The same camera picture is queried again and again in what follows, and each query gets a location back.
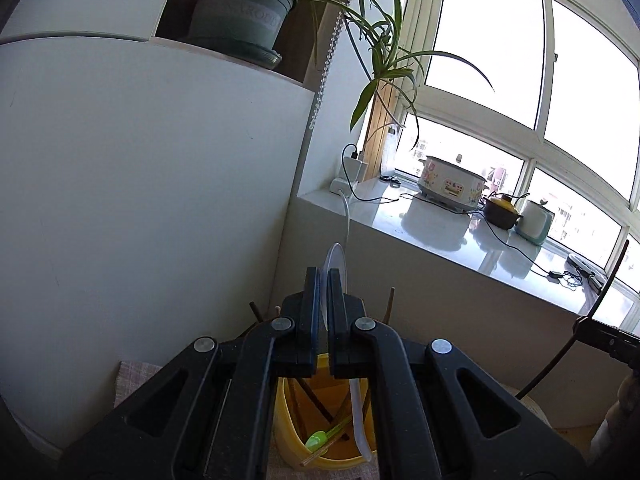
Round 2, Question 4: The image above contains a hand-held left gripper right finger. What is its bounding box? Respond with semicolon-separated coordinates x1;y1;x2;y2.
328;269;588;480

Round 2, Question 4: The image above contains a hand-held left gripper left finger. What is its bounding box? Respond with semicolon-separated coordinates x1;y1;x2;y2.
59;266;321;480

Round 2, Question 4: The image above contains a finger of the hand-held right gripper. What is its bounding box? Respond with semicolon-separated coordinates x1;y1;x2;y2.
574;315;640;362

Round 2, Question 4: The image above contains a clear plastic spoon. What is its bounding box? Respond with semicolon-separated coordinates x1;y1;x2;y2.
320;241;376;461

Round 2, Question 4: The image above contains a black chopstick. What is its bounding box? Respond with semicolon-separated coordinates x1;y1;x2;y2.
517;239;631;401

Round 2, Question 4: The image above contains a yellow plastic container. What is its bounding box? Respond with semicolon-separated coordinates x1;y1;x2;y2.
272;352;376;470

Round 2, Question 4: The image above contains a green plastic spoon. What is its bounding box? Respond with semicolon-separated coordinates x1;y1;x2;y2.
305;412;356;452

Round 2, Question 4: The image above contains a person's right hand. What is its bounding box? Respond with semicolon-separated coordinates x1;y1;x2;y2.
589;370;640;466

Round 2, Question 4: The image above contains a white windowsill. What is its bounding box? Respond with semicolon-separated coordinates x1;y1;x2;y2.
297;175;626;321

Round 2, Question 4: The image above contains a mint green jar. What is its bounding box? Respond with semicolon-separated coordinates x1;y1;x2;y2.
515;199;556;246

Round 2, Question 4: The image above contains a white charger plug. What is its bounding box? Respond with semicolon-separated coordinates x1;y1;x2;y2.
344;152;369;182

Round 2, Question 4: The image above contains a clear plastic bottle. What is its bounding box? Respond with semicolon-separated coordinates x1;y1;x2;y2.
381;127;401;179

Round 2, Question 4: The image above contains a brown pot with yellow lid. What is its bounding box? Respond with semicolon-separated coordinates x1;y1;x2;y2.
482;192;526;231

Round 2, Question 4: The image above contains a floral white slow cooker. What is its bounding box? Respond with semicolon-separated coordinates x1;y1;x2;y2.
416;155;488;211

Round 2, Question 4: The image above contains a wooden plank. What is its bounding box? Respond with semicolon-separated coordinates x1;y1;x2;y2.
362;77;402;181

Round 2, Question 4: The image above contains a pink plaid tablecloth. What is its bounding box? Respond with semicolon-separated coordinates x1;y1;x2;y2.
114;359;556;480

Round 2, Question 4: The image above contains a white cabinet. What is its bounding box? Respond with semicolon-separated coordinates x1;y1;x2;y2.
0;0;321;461

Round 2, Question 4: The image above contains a spider plant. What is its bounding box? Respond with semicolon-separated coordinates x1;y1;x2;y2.
235;0;496;153

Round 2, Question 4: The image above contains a green plant pot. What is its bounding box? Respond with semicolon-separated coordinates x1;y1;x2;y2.
187;0;298;70

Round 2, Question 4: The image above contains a window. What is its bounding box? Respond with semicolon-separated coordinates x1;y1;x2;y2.
395;0;640;331

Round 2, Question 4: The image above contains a black charger cable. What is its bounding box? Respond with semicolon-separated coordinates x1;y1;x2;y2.
341;142;403;206

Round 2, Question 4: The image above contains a black cooker power cable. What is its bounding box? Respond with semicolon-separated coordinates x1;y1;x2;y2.
410;192;583;291

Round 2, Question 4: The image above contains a white bead cord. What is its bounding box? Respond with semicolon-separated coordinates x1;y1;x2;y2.
308;0;362;131

